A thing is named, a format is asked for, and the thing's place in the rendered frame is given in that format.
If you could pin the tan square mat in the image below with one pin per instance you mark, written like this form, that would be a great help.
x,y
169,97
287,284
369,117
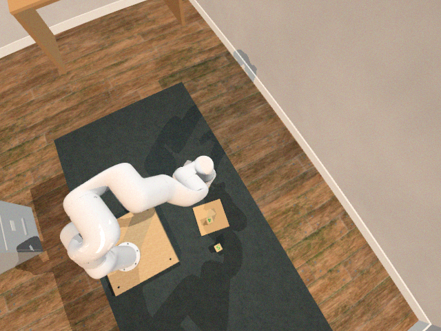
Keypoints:
x,y
214,209

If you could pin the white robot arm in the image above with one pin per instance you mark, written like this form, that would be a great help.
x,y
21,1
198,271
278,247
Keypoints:
x,y
99,227

